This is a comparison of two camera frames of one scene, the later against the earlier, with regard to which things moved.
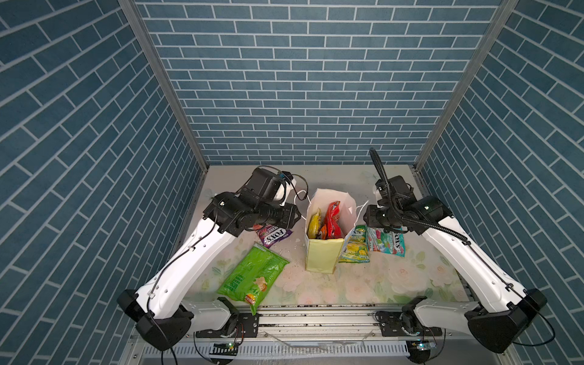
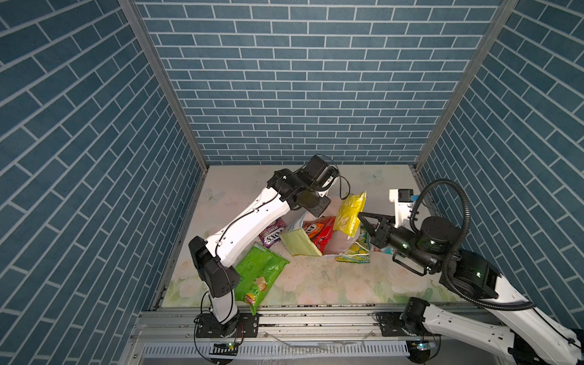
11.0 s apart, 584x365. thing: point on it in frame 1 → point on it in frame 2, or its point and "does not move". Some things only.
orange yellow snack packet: [324, 231] → [312, 230]
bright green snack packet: [252, 276] does not move
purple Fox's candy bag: [271, 234] does not move
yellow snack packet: [314, 226] → [347, 220]
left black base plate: [248, 326] does not move
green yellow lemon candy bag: [357, 250] does not move
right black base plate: [391, 326] does not move
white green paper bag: [322, 255] → [300, 244]
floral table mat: [424, 272] does not move
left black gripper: [290, 211] → [318, 209]
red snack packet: [333, 230] → [324, 236]
